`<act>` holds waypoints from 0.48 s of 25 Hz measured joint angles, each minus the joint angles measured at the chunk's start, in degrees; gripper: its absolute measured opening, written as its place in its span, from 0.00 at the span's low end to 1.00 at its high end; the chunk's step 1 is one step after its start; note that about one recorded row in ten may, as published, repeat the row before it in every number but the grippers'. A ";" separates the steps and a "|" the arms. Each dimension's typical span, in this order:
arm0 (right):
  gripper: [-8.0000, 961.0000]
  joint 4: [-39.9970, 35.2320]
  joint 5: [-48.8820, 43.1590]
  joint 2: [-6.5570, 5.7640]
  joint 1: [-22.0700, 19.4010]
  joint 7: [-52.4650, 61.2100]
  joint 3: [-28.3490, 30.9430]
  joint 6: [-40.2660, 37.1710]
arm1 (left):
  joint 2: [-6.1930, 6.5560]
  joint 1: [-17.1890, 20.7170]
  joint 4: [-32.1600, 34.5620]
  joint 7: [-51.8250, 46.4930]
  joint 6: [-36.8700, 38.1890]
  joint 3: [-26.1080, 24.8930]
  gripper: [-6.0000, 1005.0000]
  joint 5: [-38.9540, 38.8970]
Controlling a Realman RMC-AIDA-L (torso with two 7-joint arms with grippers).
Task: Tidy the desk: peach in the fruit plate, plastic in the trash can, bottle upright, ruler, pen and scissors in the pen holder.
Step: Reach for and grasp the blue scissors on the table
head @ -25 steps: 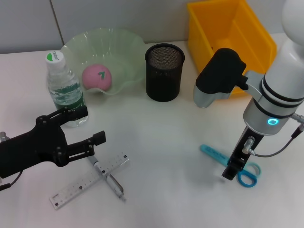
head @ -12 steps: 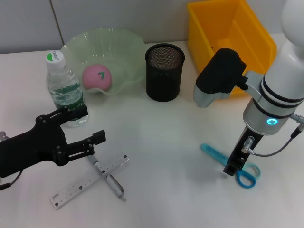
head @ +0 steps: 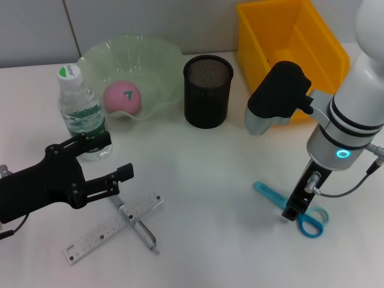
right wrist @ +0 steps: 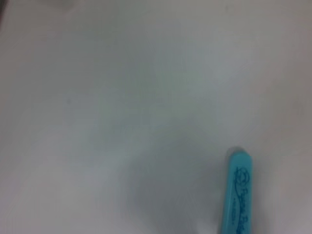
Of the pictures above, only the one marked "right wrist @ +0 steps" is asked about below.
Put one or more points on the blue scissors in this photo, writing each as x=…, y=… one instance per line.
x=237, y=195

